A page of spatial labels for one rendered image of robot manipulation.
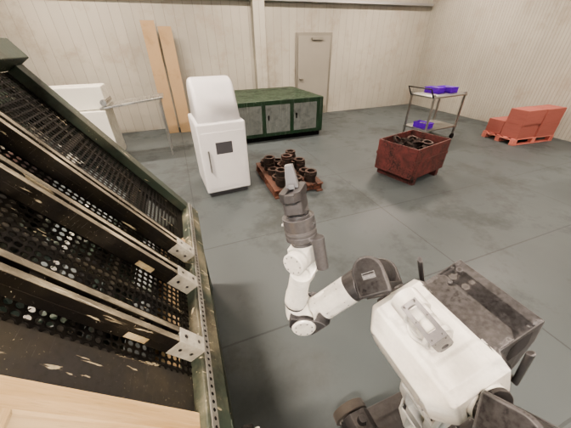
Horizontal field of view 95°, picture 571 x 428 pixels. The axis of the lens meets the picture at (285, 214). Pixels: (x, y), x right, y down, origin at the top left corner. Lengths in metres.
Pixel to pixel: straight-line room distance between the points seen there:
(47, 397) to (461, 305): 0.93
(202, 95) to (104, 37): 4.61
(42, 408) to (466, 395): 0.85
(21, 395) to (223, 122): 3.30
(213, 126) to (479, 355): 3.46
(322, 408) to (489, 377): 1.43
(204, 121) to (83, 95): 2.75
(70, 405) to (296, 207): 0.67
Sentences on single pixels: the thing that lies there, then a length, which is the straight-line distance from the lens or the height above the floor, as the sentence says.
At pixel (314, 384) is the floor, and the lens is 2.08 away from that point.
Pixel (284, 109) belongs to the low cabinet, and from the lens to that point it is 6.33.
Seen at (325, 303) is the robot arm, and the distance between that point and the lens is 0.88.
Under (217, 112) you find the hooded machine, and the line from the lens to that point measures 3.78.
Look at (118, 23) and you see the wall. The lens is 8.08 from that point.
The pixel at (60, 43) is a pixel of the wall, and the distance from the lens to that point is 8.30.
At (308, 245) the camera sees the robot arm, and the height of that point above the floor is 1.44.
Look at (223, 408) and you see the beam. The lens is 1.15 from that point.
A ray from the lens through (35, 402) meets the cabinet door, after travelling 0.84.
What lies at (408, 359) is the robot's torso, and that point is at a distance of 0.72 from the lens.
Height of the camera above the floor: 1.90
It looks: 33 degrees down
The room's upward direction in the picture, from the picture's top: 1 degrees counter-clockwise
